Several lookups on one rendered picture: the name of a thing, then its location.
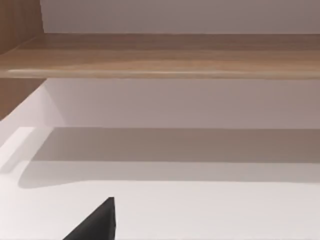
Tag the wooden open shelf unit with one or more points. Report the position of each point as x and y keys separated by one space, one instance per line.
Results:
x=160 y=56

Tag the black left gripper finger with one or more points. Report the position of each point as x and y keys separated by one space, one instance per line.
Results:
x=101 y=223

